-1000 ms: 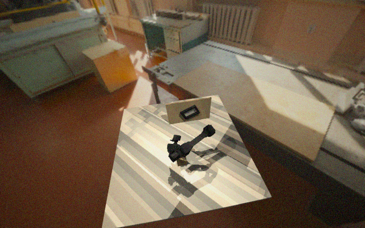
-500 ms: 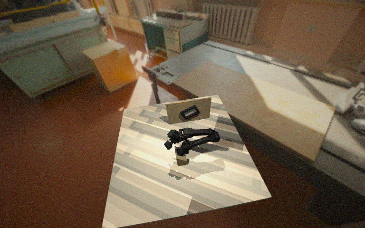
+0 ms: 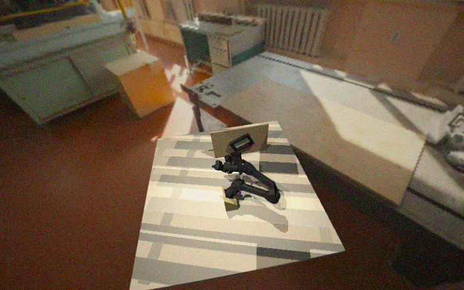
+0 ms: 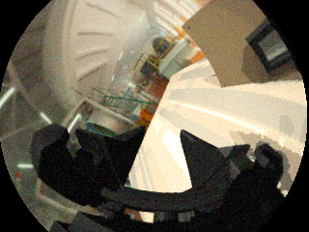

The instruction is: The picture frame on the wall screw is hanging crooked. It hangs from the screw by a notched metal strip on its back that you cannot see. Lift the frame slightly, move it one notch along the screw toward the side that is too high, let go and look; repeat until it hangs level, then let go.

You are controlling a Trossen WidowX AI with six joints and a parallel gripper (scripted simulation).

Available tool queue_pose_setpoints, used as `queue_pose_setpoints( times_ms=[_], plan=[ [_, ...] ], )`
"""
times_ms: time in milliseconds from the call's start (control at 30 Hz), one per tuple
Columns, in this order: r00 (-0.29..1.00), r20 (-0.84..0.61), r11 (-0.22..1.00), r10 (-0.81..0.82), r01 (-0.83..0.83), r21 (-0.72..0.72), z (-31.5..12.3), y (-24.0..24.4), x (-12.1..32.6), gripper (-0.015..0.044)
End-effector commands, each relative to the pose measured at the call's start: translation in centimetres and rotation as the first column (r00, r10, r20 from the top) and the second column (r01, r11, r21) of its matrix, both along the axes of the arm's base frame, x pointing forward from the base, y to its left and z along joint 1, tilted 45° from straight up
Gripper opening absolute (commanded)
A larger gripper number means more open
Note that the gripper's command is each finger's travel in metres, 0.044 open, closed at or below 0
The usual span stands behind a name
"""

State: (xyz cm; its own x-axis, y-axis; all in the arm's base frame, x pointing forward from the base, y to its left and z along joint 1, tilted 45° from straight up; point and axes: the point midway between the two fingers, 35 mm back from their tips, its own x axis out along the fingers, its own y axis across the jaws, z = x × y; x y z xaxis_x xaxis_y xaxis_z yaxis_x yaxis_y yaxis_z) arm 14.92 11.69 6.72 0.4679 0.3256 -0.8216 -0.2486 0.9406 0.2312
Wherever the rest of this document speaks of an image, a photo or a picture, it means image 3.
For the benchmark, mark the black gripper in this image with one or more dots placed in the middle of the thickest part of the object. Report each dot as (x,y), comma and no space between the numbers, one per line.
(226,168)

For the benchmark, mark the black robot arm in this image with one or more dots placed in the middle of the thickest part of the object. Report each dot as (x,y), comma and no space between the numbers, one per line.
(272,195)

